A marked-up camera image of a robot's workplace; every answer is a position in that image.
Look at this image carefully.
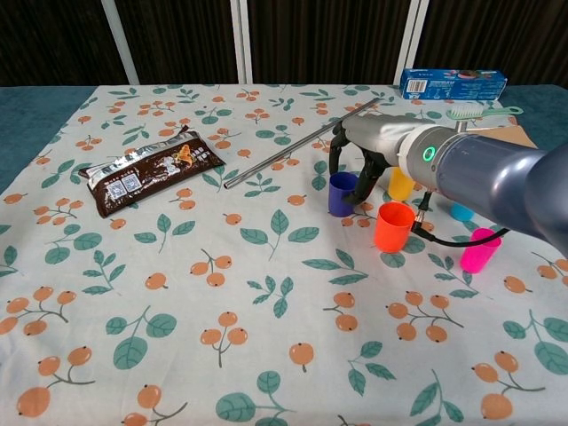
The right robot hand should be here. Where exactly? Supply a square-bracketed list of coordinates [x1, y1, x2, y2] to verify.
[328, 111, 438, 208]

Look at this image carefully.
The yellow plastic cup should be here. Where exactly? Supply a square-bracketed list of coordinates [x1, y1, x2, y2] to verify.
[389, 166, 416, 201]

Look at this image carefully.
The dark blue plastic cup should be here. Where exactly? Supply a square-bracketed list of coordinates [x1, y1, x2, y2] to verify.
[327, 171, 361, 218]

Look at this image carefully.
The pink plastic cup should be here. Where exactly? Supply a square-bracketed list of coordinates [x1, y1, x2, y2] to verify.
[459, 227, 503, 273]

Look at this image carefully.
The green scrubbing brush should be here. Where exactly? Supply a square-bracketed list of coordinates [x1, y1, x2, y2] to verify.
[446, 105, 525, 121]

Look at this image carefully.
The blue cookie box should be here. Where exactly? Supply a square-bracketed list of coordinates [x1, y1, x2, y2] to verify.
[399, 67, 509, 100]

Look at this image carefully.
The long metal tube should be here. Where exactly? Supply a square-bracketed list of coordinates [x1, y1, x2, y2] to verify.
[224, 98, 381, 190]

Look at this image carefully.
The orange plastic cup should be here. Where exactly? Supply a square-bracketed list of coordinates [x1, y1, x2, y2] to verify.
[374, 201, 417, 255]

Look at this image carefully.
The dark slatted partition panel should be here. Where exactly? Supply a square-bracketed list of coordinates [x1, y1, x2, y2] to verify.
[114, 0, 243, 85]
[246, 0, 416, 85]
[414, 0, 568, 88]
[0, 0, 132, 88]

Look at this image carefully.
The brown spiral notebook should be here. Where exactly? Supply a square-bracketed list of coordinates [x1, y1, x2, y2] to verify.
[477, 125, 540, 150]

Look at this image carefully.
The floral orange-fruit tablecloth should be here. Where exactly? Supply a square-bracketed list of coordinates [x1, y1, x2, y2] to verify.
[0, 83, 568, 426]

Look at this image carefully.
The brown foil snack packet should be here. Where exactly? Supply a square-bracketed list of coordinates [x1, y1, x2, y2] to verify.
[78, 124, 227, 219]

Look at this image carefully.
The white partition frame post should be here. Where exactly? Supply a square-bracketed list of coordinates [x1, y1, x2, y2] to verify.
[392, 0, 430, 84]
[99, 0, 140, 85]
[229, 0, 254, 84]

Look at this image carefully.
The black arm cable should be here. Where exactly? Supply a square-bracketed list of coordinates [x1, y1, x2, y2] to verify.
[410, 190, 511, 248]

